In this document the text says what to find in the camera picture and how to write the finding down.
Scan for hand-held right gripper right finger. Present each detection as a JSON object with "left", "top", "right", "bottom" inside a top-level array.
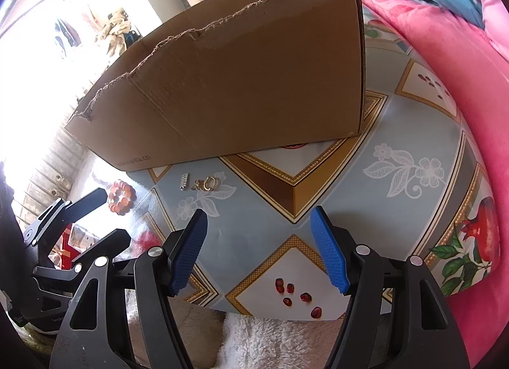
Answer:
[{"left": 310, "top": 206, "right": 470, "bottom": 369}]

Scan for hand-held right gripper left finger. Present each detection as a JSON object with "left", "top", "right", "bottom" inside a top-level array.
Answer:
[{"left": 50, "top": 209, "right": 208, "bottom": 369}]

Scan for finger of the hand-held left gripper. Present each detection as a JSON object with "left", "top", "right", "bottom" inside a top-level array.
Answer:
[
  {"left": 23, "top": 188, "right": 109, "bottom": 248},
  {"left": 73, "top": 229, "right": 133, "bottom": 271}
]

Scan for pink bead bracelet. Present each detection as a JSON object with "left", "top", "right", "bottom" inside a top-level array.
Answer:
[{"left": 107, "top": 180, "right": 136, "bottom": 215}]

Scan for brown cardboard box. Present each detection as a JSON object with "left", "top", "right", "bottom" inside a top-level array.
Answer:
[{"left": 65, "top": 0, "right": 366, "bottom": 171}]

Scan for red paper bag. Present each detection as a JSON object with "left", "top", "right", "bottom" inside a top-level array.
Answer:
[{"left": 52, "top": 222, "right": 80, "bottom": 270}]

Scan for metal railing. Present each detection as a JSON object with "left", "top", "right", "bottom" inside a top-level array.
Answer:
[{"left": 22, "top": 130, "right": 86, "bottom": 202}]

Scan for hanging dark clothes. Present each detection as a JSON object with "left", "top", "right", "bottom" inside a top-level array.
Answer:
[{"left": 53, "top": 19, "right": 78, "bottom": 55}]

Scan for pile of clothes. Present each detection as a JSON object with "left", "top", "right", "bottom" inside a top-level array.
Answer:
[{"left": 95, "top": 7, "right": 142, "bottom": 59}]

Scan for pink plush blanket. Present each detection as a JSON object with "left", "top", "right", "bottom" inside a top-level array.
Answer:
[{"left": 360, "top": 0, "right": 509, "bottom": 369}]

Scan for light pink printed quilt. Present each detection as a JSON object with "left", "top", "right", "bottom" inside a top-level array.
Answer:
[{"left": 445, "top": 0, "right": 509, "bottom": 59}]

